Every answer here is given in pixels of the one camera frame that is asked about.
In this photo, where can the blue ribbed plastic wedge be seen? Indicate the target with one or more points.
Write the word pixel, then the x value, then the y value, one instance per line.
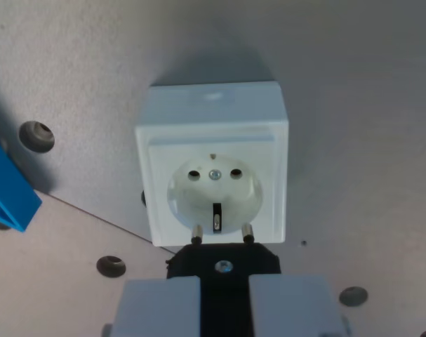
pixel 9 189

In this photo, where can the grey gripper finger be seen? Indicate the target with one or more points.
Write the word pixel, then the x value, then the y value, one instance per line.
pixel 158 309
pixel 290 305

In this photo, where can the white wall socket box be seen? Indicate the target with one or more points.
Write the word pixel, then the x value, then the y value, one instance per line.
pixel 212 140

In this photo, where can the black two-pin plug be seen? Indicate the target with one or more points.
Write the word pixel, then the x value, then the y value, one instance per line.
pixel 225 281

